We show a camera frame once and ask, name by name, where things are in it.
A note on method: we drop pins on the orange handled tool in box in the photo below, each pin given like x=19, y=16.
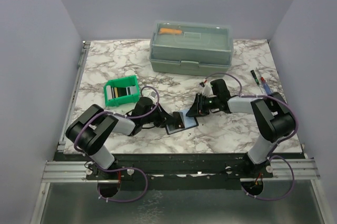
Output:
x=170, y=31

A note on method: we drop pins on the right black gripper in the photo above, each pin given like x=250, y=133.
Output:
x=198, y=108

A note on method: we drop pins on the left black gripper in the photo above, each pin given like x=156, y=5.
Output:
x=163, y=116

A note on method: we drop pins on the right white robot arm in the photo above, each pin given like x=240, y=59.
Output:
x=273, y=117

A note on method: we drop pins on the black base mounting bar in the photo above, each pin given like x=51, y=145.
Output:
x=133, y=170

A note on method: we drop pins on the green handled screwdriver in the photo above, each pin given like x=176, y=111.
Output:
x=256, y=79

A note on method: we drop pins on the green plastic bin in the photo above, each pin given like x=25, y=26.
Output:
x=122, y=82

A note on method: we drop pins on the grey plastic tool box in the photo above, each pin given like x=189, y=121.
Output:
x=201, y=50

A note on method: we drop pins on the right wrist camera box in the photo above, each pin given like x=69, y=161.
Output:
x=207, y=91

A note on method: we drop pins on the black card holder wallet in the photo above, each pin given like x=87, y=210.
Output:
x=189, y=122

